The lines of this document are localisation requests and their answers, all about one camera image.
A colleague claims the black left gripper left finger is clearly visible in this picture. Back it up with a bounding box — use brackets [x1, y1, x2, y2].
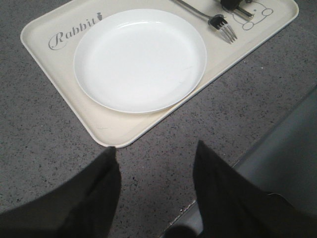
[0, 147, 121, 238]

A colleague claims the cream rabbit serving tray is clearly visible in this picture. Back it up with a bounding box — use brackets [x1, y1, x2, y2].
[21, 0, 299, 148]

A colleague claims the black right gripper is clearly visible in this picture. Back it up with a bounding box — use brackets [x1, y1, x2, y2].
[218, 0, 242, 10]

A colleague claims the silver metal fork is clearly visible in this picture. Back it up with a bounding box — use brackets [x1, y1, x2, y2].
[173, 0, 237, 44]

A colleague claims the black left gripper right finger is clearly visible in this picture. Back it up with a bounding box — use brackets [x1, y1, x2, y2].
[193, 141, 317, 238]

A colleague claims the white round plate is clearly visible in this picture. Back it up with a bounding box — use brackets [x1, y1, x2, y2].
[74, 9, 207, 114]

